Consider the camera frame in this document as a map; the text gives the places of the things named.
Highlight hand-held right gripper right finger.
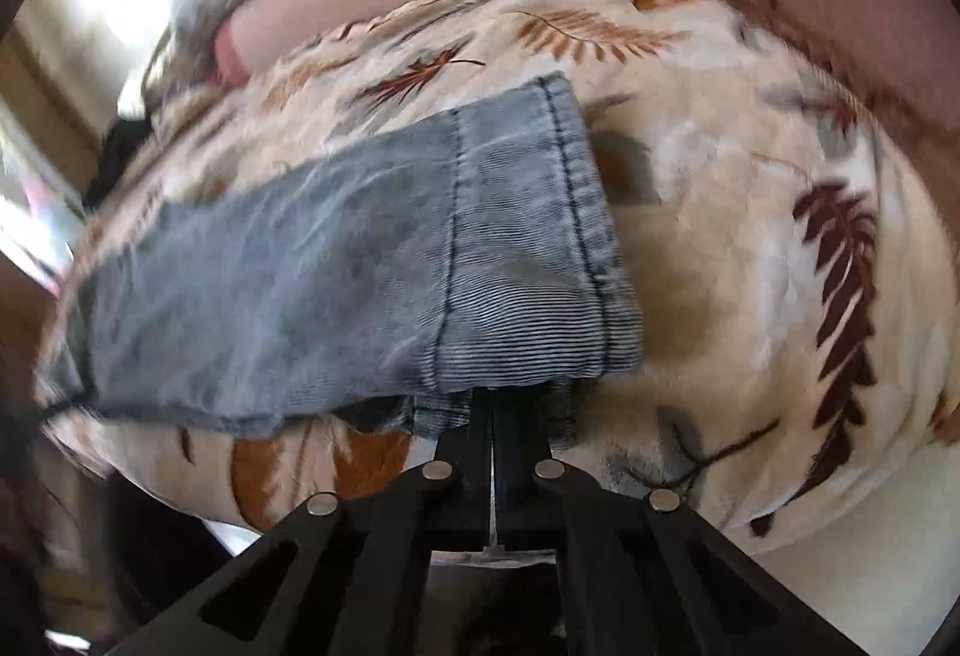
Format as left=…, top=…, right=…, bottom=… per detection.
left=492, top=387, right=871, bottom=656

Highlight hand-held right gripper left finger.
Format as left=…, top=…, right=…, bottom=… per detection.
left=126, top=387, right=496, bottom=656

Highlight light blue denim pants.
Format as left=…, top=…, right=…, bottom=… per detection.
left=52, top=71, right=646, bottom=461

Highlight cream leaf-print blanket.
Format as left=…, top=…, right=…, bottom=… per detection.
left=34, top=0, right=957, bottom=558

